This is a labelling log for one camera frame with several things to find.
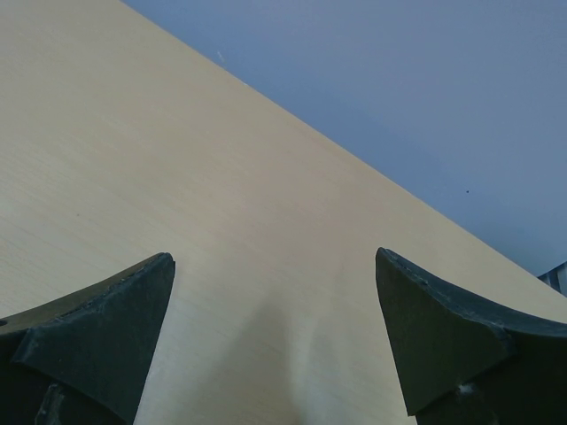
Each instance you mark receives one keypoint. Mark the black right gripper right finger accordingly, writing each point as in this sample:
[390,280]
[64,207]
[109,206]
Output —
[464,359]

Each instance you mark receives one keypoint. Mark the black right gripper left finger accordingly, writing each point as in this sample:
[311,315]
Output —
[84,358]

